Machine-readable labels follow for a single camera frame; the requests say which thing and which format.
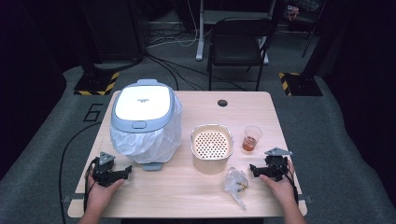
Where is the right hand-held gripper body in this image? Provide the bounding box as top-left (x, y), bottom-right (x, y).
top-left (262, 147), bottom-right (294, 183)

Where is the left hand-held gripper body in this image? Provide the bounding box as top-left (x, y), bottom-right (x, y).
top-left (90, 151), bottom-right (126, 188)

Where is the clear plastic bag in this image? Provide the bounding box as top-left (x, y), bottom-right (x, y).
top-left (222, 166), bottom-right (250, 211)

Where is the clear cup with brown liquid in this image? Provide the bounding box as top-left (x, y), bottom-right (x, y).
top-left (242, 125), bottom-right (263, 153)

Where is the white plastic bin liner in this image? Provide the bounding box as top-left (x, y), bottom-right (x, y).
top-left (109, 92), bottom-right (184, 164)

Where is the beige perforated strainer container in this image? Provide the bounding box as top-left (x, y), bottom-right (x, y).
top-left (190, 123), bottom-right (234, 175)

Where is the grey white pedal trash can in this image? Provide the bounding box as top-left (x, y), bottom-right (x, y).
top-left (109, 78), bottom-right (184, 173)

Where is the person's right hand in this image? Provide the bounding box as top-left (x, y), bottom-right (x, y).
top-left (259, 160), bottom-right (297, 207)

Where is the person's left hand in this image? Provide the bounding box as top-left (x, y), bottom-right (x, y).
top-left (86, 174), bottom-right (126, 213)

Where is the black striped stand base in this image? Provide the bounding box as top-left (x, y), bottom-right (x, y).
top-left (278, 72), bottom-right (324, 97)
top-left (73, 71), bottom-right (120, 96)

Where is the black folding chair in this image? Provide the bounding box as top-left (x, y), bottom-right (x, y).
top-left (206, 16), bottom-right (277, 92)

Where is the dark cabinet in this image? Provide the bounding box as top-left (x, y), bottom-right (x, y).
top-left (78, 0), bottom-right (148, 64)

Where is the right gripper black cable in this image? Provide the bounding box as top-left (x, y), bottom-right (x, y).
top-left (270, 160), bottom-right (301, 207)

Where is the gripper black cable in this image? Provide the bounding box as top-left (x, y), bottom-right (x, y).
top-left (270, 160), bottom-right (301, 207)
top-left (82, 158), bottom-right (99, 213)

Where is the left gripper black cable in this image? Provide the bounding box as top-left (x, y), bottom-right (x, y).
top-left (82, 158), bottom-right (99, 213)

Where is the long black floor cable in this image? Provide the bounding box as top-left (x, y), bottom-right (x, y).
top-left (58, 121), bottom-right (103, 224)

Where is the black floor cable bundle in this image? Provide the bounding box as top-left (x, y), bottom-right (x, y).
top-left (144, 51), bottom-right (248, 92)

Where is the white floor cable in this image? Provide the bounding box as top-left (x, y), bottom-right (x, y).
top-left (146, 0), bottom-right (200, 49)

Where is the white desk frame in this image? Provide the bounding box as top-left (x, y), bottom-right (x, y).
top-left (194, 0), bottom-right (278, 65)

